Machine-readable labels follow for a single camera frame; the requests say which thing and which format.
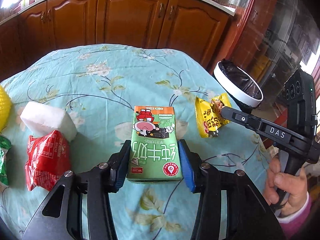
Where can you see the green milk carton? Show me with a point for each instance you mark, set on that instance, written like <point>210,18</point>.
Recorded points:
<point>153,150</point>

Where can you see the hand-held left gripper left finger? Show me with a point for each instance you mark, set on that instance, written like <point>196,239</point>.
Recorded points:
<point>120,170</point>

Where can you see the wooden base cabinets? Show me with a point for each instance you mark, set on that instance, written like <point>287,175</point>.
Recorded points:
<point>112,17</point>

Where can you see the crushed green can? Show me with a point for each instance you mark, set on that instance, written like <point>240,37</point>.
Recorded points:
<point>4,160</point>

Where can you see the red framed glass cabinet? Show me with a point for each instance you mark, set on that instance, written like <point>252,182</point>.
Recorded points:
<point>275,30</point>

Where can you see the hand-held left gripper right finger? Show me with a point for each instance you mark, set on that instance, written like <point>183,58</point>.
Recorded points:
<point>186,166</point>

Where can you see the person's right forearm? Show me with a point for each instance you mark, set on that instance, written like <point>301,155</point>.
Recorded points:
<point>297,221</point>

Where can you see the white foam block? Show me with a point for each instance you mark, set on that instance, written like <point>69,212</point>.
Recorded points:
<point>48,118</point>

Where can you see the red snack packet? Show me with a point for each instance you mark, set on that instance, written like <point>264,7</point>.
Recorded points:
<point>46,160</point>

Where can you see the yellow snack wrapper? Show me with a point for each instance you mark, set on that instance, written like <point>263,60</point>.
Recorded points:
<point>211,120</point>

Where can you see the white bin with black bag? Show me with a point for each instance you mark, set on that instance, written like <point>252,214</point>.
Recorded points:
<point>237,83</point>

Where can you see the turquoise floral tablecloth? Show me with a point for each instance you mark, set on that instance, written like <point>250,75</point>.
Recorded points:
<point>100,85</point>

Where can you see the person's right hand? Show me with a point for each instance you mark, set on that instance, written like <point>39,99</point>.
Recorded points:
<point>290,187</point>

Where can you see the yellow foam fruit net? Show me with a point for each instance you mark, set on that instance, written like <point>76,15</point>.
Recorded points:
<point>4,107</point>

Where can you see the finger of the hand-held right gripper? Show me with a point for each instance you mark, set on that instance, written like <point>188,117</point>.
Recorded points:
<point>255,123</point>

